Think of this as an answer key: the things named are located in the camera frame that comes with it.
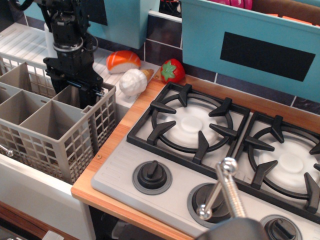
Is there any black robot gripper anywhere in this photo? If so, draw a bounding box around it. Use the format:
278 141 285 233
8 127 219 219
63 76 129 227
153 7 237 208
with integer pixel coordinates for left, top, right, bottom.
43 42 103 109

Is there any grey plastic drying rack basket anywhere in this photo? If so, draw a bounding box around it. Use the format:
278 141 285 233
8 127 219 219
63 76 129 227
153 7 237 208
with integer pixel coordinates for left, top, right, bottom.
0 54 117 184

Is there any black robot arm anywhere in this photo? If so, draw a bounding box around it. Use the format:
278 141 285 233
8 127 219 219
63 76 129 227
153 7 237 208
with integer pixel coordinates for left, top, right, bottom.
36 0 103 109

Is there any white toy sink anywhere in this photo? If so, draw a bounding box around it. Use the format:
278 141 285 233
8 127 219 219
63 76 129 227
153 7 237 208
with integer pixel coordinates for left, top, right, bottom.
0 22 162 240

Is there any grey toy faucet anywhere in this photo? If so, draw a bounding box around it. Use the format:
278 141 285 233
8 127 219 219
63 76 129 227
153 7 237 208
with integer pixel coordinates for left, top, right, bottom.
44 23 57 58

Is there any orange salmon sushi toy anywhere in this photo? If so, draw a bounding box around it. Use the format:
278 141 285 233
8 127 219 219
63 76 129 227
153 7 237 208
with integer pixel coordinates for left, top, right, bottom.
106 50 141 74

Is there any white toy ice cream cone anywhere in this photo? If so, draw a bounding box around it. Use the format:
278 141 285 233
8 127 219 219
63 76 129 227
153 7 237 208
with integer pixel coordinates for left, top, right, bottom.
119 68 154 97

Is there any small chrome pin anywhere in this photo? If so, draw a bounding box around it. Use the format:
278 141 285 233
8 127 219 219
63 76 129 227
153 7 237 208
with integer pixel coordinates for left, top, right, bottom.
0 145 14 157

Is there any red toy strawberry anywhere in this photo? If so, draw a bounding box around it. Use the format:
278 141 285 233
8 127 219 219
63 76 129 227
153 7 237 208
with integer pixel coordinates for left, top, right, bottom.
160 58 186 83

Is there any black left stove knob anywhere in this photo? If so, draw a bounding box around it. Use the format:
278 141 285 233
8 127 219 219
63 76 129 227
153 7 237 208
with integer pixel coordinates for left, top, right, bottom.
132 160 173 196

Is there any black stove knob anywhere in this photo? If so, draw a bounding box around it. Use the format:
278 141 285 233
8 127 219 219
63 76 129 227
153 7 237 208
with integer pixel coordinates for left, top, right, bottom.
132 160 173 196
260 214 303 240
187 183 231 228

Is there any grey toy stove top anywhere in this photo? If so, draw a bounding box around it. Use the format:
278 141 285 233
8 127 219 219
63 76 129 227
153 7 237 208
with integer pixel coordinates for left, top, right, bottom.
90 81 320 240

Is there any black left burner grate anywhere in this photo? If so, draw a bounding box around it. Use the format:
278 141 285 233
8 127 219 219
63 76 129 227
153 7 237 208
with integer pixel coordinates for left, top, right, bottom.
126 83 250 178

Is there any black burner grate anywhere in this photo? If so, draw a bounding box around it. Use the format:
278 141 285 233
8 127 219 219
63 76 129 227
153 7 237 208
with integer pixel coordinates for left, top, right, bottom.
235 112 320 224
126 83 250 178

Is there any black middle stove knob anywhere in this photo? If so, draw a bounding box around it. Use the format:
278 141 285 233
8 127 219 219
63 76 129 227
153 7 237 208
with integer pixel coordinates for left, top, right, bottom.
187 183 231 228

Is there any large teal bin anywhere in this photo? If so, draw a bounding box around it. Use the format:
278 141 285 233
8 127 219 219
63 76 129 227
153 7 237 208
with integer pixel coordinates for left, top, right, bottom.
181 0 320 102

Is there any black right burner grate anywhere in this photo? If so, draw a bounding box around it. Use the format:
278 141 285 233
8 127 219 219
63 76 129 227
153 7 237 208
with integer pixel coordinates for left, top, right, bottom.
235 112 320 224

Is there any black right stove knob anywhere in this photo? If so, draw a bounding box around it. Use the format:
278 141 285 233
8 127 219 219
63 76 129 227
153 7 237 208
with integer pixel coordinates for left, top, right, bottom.
260 214 303 240

